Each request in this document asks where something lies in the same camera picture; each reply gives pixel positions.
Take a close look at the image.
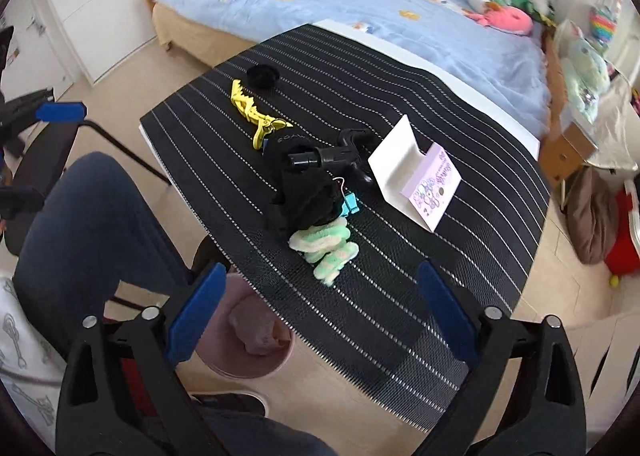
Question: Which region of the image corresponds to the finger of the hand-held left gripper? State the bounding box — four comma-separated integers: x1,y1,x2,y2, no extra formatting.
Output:
0,88,88,137

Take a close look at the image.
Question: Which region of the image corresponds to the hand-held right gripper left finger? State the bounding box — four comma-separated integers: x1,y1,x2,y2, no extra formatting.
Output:
56,262,231,456

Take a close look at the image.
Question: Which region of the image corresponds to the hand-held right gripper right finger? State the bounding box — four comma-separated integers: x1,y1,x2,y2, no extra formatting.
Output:
416,260,587,456

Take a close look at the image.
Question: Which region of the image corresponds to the green white fuzzy sock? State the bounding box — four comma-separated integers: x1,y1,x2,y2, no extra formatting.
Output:
290,218,360,283

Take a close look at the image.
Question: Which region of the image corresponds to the white purple printed paper box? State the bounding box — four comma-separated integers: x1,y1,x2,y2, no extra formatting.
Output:
367,115,461,233

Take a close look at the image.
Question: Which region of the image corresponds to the black cloth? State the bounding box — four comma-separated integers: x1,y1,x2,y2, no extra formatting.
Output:
262,133,346,231

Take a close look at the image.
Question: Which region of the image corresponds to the yellow hair claw clip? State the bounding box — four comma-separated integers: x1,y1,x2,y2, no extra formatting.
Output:
230,80,295,151

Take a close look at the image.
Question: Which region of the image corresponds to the black round cap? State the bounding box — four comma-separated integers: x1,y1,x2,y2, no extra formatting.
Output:
247,64,278,90

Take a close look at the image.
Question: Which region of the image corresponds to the crumpled mauve bag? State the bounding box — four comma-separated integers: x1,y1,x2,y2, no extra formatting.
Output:
227,296,283,357

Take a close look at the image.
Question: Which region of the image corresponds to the dark shoe with white sole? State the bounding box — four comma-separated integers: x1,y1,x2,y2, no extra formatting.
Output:
192,390,271,418

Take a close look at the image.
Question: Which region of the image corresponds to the white wardrobe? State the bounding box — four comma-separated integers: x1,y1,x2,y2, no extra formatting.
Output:
30,0,166,86

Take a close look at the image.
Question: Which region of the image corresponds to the beige bed skirt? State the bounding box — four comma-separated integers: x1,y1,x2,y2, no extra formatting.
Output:
152,3,266,69

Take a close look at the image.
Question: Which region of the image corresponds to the white printed shirt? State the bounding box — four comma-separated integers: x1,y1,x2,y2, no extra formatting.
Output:
0,276,66,449

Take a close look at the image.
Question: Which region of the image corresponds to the brown bean bag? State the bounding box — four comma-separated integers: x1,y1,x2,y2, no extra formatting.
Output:
566,167,621,264

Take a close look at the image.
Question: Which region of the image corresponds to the black forked plastic holder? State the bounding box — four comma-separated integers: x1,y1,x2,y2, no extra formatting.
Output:
286,128,376,189

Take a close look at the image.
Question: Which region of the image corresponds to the black striped table mat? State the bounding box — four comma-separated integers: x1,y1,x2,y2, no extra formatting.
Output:
139,24,552,429

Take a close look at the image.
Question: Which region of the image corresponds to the white fabric chair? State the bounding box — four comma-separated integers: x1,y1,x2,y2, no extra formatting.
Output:
590,76,640,171

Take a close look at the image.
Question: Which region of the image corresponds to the large light blue cat plush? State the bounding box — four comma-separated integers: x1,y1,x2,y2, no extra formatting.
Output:
557,20,613,111

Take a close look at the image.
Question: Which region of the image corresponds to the pink plush toy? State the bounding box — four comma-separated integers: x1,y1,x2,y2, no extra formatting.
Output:
462,6,535,36

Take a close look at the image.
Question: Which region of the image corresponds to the white green plush toy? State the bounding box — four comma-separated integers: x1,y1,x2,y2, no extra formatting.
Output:
530,0,558,26

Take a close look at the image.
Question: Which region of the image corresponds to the rainbow striped bag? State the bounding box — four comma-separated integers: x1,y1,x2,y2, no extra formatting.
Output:
587,6,621,44

